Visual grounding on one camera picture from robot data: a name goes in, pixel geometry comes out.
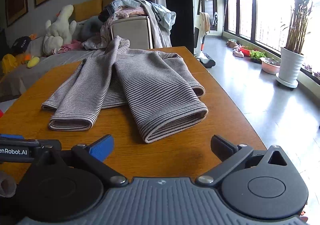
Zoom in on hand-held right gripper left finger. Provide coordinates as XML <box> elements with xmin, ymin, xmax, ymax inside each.
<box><xmin>32</xmin><ymin>134</ymin><xmax>128</xmax><ymax>186</ymax></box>

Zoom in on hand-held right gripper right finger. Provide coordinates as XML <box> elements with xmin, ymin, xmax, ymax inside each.
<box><xmin>195</xmin><ymin>134</ymin><xmax>290</xmax><ymax>186</ymax></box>

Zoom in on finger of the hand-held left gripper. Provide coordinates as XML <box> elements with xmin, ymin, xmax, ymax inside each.
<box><xmin>0</xmin><ymin>134</ymin><xmax>25</xmax><ymax>140</ymax></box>
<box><xmin>0</xmin><ymin>139</ymin><xmax>41</xmax><ymax>147</ymax></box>

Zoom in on striped sweater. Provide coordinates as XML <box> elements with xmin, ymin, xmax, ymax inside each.
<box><xmin>41</xmin><ymin>36</ymin><xmax>209</xmax><ymax>143</ymax></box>

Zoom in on pile of clothes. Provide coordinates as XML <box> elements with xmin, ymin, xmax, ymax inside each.
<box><xmin>82</xmin><ymin>0</ymin><xmax>177</xmax><ymax>51</ymax></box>

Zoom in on grey sofa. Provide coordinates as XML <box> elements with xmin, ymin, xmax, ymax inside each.
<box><xmin>0</xmin><ymin>15</ymin><xmax>115</xmax><ymax>102</ymax></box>

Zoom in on yellow-green plush toy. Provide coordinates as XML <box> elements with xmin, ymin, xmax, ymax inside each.
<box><xmin>27</xmin><ymin>57</ymin><xmax>40</xmax><ymax>69</ymax></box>

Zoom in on pink basin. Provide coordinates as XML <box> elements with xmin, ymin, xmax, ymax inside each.
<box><xmin>260</xmin><ymin>57</ymin><xmax>282</xmax><ymax>75</ymax></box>

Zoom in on black cap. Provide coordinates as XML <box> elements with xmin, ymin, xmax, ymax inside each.
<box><xmin>11</xmin><ymin>36</ymin><xmax>32</xmax><ymax>53</ymax></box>

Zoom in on pink slippers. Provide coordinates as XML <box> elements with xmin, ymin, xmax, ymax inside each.
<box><xmin>232</xmin><ymin>45</ymin><xmax>244</xmax><ymax>58</ymax></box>

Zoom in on tray of green plants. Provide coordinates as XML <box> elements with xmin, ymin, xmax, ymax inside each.
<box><xmin>249</xmin><ymin>50</ymin><xmax>267</xmax><ymax>64</ymax></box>

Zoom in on white ribbed plant pot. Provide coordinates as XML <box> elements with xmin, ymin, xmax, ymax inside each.
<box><xmin>276</xmin><ymin>47</ymin><xmax>305</xmax><ymax>89</ymax></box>

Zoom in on pink garment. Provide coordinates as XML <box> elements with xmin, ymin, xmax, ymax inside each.
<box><xmin>51</xmin><ymin>40</ymin><xmax>83</xmax><ymax>54</ymax></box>

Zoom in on white upright appliance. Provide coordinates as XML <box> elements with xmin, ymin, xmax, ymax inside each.
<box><xmin>191</xmin><ymin>0</ymin><xmax>216</xmax><ymax>68</ymax></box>

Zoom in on white plush duck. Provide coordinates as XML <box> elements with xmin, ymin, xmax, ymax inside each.
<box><xmin>43</xmin><ymin>4</ymin><xmax>77</xmax><ymax>56</ymax></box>

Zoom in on grey neck pillow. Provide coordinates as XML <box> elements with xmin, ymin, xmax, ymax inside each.
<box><xmin>76</xmin><ymin>16</ymin><xmax>104</xmax><ymax>41</ymax></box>

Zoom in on beige hanging towel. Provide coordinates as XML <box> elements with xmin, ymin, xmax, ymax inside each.
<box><xmin>199</xmin><ymin>11</ymin><xmax>211</xmax><ymax>34</ymax></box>

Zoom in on tall green plant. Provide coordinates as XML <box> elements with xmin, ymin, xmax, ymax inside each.
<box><xmin>280</xmin><ymin>0</ymin><xmax>320</xmax><ymax>54</ymax></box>

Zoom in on black window frame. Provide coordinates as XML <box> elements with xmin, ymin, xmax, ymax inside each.
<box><xmin>222</xmin><ymin>0</ymin><xmax>320</xmax><ymax>78</ymax></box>

